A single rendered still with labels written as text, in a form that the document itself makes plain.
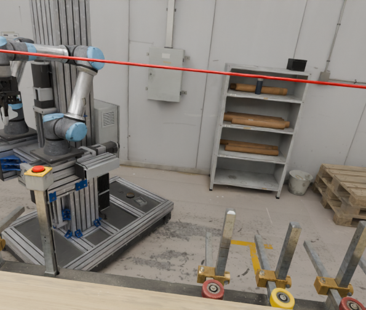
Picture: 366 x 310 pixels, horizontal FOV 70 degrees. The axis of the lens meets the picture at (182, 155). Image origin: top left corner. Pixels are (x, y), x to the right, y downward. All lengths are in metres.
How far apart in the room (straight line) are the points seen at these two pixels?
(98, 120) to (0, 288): 1.24
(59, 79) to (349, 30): 3.12
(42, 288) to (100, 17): 3.12
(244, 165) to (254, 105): 0.85
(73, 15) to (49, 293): 1.49
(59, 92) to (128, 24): 1.91
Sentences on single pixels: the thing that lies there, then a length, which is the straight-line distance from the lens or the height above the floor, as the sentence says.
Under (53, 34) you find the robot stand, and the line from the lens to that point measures 1.84.
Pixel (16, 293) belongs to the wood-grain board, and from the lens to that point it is 1.13.
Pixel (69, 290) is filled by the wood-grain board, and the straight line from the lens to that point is 1.08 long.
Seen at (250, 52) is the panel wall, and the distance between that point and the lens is 3.48.
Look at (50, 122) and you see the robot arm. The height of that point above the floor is 1.24.
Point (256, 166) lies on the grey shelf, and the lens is 3.83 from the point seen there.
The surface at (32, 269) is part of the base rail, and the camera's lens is 1.48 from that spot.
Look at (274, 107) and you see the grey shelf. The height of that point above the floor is 1.07.
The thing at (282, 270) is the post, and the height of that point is 0.90.
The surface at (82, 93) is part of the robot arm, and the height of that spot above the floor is 1.41.
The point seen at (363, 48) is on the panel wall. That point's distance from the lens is 3.89.
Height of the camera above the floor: 1.70
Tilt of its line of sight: 23 degrees down
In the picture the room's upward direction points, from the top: 6 degrees clockwise
